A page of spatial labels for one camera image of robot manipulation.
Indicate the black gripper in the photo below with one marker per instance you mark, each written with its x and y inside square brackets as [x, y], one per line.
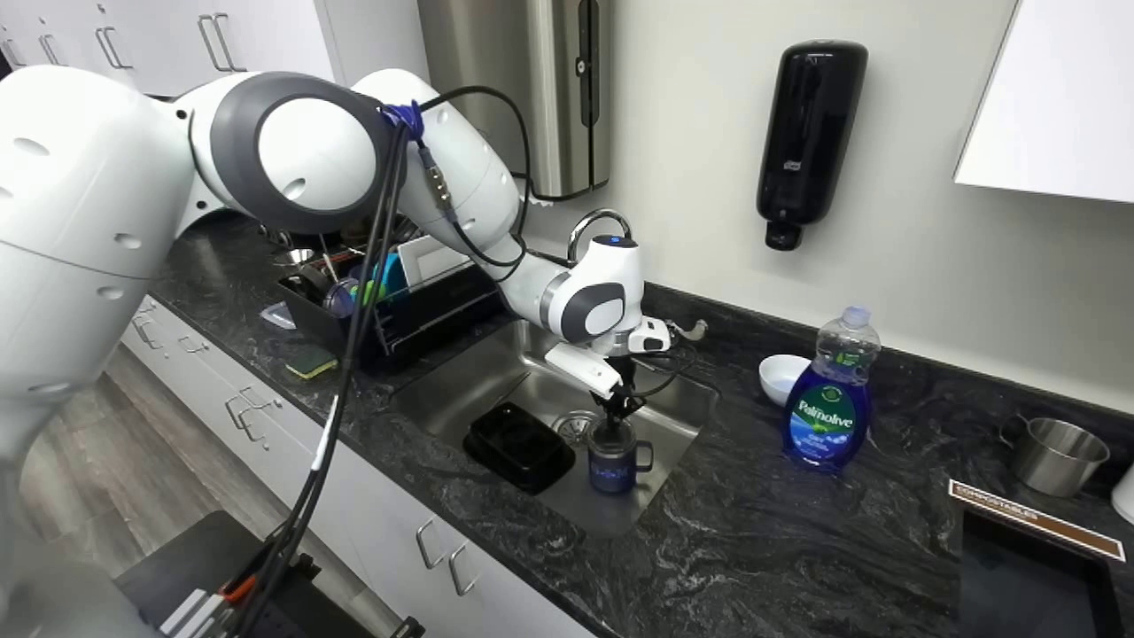
[624, 379]

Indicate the dark blue steel thermos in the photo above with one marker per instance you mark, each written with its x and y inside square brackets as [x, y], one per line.
[615, 470]

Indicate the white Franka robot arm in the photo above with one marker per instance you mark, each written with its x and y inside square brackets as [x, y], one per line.
[306, 155]

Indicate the steel sink drain strainer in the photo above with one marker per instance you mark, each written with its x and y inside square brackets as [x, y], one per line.
[571, 423]

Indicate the chrome faucet side lever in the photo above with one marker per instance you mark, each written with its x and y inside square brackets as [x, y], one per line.
[684, 329]

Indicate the black plastic food container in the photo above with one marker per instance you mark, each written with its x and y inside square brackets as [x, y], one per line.
[519, 447]

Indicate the stainless steel sink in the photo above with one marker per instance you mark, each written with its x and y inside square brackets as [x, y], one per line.
[471, 379]

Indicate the small white bowl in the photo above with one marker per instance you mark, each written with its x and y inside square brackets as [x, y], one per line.
[781, 379]

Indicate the chrome sink faucet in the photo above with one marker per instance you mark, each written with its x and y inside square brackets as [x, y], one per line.
[588, 223]

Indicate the blue dish soap bottle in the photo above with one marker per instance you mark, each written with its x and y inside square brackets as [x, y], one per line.
[827, 414]

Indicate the black ribbed dish rack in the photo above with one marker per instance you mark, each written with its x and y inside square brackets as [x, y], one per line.
[425, 323]

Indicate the white cutting board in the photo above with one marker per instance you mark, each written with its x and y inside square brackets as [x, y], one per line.
[425, 252]

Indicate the blue bowl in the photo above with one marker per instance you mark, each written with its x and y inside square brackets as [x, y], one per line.
[395, 273]

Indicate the white base cabinet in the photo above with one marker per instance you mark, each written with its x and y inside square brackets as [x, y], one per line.
[357, 497]

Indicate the yellow green sponge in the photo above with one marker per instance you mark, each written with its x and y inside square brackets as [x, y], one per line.
[311, 363]

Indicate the steel paper towel dispenser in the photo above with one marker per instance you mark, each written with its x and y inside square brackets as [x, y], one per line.
[555, 74]

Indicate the small blue white packet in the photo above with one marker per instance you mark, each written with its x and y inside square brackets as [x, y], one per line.
[276, 316]

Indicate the black breadboard table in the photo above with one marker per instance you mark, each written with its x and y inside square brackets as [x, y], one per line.
[213, 569]

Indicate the stainless steel cup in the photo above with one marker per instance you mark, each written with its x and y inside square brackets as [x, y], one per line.
[1061, 457]

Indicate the black flat countertop appliance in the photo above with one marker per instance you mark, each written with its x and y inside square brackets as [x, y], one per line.
[1028, 591]

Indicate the orange black pen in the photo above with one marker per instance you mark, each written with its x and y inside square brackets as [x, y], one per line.
[199, 607]

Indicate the white round object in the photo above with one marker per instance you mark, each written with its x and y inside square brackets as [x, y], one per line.
[1125, 493]

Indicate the white upper cabinet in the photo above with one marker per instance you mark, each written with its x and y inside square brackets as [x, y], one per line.
[164, 38]
[1051, 93]

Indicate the black wall soap dispenser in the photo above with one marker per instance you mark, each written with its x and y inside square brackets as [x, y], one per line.
[809, 129]

